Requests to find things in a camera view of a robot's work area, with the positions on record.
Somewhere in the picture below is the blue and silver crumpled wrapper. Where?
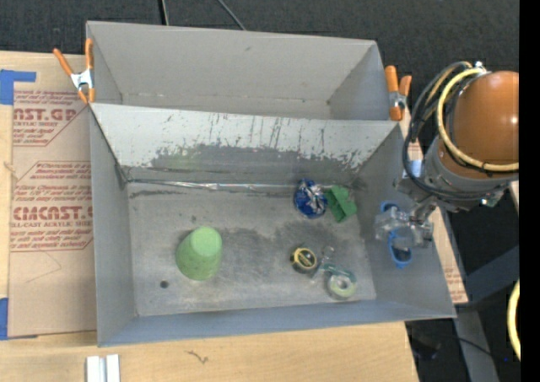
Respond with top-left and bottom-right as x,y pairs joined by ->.
293,178 -> 329,220

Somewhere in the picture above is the brown cardboard board red print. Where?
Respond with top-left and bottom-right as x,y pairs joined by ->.
0,50 -> 469,342

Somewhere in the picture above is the light green plastic cup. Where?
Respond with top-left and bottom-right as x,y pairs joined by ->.
175,226 -> 224,282

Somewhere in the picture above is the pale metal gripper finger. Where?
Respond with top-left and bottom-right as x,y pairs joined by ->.
400,222 -> 435,249
374,207 -> 408,243

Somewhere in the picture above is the yellow and black tape measure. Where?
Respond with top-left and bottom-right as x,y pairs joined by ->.
289,246 -> 319,276

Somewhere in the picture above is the grey metal bin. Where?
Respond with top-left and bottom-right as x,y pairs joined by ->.
85,20 -> 457,348

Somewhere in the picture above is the green toy block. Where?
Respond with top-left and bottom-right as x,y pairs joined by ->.
324,185 -> 359,223

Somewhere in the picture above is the clear dispenser with green tape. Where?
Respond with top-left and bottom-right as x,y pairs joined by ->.
311,245 -> 359,302

